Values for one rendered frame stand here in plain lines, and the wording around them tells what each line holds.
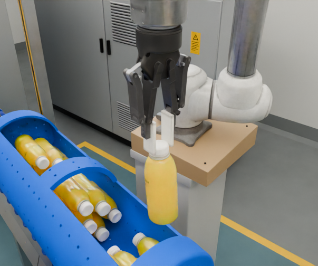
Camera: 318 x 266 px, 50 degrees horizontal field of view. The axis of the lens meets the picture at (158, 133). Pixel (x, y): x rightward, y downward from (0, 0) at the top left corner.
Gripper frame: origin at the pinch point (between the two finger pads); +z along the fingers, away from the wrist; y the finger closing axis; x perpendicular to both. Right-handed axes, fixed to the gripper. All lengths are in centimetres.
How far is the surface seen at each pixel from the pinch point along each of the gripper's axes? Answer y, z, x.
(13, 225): 18, 60, -61
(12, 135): 7, 33, -76
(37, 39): -29, 16, -129
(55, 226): 16.4, 29.3, -19.8
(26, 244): 18, 60, -49
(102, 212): 1.0, 37.6, -24.1
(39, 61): -28, 27, -129
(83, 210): 6.9, 33.1, -23.8
